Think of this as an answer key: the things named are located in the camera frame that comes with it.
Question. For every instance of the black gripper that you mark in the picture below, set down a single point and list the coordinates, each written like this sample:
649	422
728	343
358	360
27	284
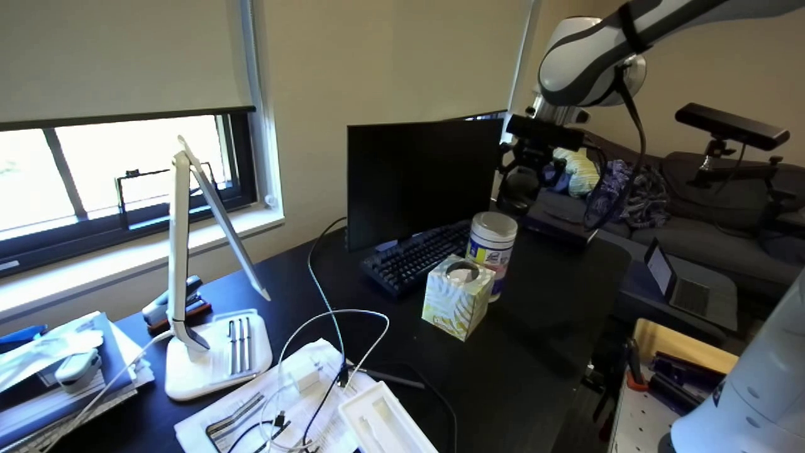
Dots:
524	141

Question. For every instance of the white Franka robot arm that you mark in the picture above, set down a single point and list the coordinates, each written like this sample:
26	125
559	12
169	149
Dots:
586	60

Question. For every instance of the flat black box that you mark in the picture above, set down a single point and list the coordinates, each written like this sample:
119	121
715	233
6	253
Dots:
559	223

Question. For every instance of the white labelled plastic bottle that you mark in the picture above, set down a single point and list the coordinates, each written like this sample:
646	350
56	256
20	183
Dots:
493	242

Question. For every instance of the yellow white pillow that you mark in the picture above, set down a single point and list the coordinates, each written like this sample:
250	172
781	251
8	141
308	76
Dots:
578	168

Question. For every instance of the purple crumpled cloth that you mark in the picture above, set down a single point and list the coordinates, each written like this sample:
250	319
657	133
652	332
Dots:
628	192

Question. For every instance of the black computer monitor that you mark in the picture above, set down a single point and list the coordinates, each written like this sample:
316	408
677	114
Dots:
410	179

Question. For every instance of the black computer keyboard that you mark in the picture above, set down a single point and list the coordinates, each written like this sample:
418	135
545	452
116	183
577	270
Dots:
410	257

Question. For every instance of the open dark laptop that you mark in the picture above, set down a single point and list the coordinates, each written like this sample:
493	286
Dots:
694	292

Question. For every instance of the dark grey couch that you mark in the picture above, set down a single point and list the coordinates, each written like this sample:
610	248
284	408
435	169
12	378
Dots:
730	228

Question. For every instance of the light wooden board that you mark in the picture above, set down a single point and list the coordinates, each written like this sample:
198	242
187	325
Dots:
680	343

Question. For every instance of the black tools on robot table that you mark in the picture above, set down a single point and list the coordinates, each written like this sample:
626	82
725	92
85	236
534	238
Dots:
682	381

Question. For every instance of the white plastic tray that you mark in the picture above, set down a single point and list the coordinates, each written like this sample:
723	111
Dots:
386	418

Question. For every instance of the white desk lamp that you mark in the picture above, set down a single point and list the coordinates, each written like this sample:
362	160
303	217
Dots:
177	253

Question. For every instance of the black red stapler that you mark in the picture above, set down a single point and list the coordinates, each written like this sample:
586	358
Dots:
177	306

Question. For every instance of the white roller blind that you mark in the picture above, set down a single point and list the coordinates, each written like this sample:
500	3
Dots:
116	55

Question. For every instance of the stack of books and papers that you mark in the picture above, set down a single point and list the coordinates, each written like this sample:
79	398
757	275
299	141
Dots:
59	378

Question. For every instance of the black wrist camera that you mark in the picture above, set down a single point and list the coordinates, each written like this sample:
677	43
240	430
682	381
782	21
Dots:
569	138

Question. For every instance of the black sensor camera on stand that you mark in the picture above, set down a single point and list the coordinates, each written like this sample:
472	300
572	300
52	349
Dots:
730	126

